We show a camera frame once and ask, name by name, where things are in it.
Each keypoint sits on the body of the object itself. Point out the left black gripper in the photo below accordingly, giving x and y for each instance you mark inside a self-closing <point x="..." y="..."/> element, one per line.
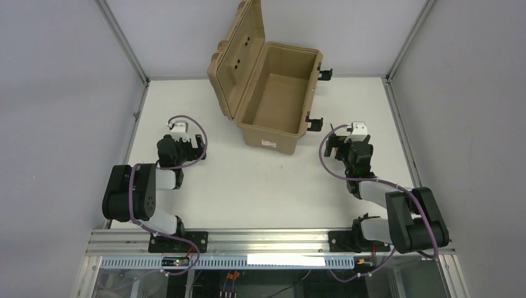
<point x="197" y="146"/>

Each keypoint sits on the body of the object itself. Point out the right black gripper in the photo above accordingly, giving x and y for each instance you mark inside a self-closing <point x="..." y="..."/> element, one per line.
<point x="337" y="144"/>

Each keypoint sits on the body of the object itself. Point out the orange black screwdriver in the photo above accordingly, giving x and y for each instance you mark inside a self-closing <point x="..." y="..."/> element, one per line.
<point x="333" y="130"/>

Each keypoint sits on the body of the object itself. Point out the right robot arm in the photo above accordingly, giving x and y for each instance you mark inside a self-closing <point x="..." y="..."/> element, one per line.
<point x="413" y="222"/>

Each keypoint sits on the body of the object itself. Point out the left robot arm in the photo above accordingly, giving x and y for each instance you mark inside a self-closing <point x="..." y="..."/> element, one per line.
<point x="130" y="195"/>

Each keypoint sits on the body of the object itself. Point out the black upper bin latch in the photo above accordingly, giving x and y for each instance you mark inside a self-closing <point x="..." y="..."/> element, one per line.
<point x="324" y="75"/>

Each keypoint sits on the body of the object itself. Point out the tan plastic storage bin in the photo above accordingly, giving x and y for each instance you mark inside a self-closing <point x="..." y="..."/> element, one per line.
<point x="265" y="87"/>

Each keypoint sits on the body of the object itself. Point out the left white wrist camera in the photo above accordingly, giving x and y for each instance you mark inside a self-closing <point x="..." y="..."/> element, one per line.
<point x="178" y="130"/>

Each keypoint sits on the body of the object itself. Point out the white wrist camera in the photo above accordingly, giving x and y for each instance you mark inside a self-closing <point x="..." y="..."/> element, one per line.
<point x="357" y="130"/>
<point x="178" y="130"/>

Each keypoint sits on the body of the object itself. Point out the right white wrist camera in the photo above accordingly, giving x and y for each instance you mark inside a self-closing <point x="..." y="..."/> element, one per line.
<point x="357" y="130"/>

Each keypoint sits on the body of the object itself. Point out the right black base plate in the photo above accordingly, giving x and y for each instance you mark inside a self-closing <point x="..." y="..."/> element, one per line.
<point x="351" y="241"/>

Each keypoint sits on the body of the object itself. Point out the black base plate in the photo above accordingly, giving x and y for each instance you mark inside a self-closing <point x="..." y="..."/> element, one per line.
<point x="166" y="245"/>
<point x="351" y="241"/>

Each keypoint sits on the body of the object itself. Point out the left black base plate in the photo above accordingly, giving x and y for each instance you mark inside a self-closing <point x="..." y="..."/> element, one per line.
<point x="166" y="245"/>

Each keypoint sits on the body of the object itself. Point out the aluminium frame rail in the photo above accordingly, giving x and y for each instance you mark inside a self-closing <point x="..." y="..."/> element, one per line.
<point x="221" y="242"/>

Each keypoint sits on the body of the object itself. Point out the slotted cable duct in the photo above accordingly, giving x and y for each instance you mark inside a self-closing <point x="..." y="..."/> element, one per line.
<point x="250" y="261"/>

